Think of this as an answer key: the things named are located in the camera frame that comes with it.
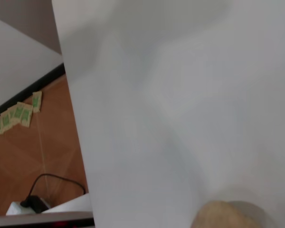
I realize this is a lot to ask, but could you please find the beige egg yolk pastry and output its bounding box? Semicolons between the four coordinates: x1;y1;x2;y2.
191;200;259;228

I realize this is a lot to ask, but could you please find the white panel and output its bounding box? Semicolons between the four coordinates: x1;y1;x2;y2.
41;193;91;214

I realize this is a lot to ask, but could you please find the black power cable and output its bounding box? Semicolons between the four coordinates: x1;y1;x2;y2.
28;173;86;198

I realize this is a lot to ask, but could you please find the white power strip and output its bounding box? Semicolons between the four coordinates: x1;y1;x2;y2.
6;201;36;216

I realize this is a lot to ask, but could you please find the black power adapter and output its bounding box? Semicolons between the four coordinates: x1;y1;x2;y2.
20;195;50;214

